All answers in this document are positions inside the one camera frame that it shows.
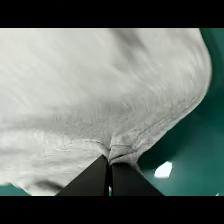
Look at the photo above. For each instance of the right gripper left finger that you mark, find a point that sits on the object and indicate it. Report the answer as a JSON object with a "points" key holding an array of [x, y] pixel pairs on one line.
{"points": [[93, 181]]}

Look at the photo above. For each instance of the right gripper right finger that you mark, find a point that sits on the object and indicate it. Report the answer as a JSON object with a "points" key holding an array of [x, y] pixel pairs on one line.
{"points": [[129, 182]]}

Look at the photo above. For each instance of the white garment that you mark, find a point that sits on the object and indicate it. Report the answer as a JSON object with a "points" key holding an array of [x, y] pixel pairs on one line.
{"points": [[100, 90]]}

